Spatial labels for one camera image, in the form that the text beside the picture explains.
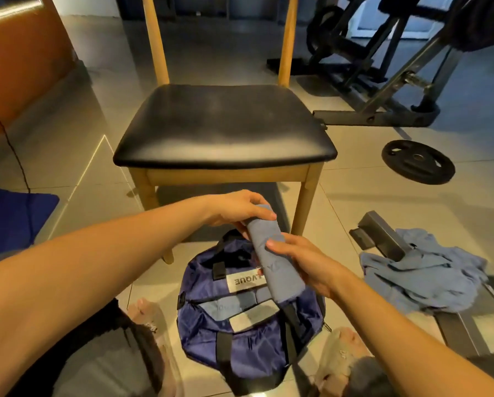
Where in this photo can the person's left leg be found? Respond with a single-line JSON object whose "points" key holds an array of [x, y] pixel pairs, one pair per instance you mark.
{"points": [[106, 359]]}

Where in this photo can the mounted black weight plate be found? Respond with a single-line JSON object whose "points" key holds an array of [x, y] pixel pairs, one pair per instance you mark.
{"points": [[483, 16]]}

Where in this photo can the wall mirror with light strip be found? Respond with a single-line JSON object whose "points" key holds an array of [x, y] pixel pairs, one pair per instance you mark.
{"points": [[7, 5]]}

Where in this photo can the pile of blue-grey towels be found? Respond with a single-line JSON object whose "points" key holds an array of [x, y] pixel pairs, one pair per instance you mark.
{"points": [[429, 273]]}

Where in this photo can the person's left forearm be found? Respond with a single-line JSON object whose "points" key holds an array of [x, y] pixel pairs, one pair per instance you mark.
{"points": [[73, 285]]}

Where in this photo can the loose black weight plate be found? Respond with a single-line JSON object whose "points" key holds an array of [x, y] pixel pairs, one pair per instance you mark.
{"points": [[418, 161]]}

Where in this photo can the wooden chair with black seat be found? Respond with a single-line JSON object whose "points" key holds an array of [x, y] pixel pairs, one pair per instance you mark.
{"points": [[222, 124]]}

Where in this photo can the navy blue bag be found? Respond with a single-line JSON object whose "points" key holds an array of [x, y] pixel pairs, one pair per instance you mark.
{"points": [[247, 343]]}

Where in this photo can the single blue-grey towel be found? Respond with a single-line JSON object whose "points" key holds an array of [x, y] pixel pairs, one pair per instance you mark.
{"points": [[278, 268]]}

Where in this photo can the black and grey gym machine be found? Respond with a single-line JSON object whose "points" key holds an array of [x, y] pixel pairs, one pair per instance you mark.
{"points": [[371, 86]]}

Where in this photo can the person's right forearm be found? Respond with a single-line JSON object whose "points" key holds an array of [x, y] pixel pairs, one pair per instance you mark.
{"points": [[412, 343]]}

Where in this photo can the person's left hand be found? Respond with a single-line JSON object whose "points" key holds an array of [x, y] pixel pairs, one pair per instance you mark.
{"points": [[234, 206]]}

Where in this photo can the person's right hand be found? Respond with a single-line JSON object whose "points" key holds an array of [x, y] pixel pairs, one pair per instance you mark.
{"points": [[306, 262]]}

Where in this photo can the dark blue mat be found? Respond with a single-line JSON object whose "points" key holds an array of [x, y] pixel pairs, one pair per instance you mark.
{"points": [[15, 215]]}

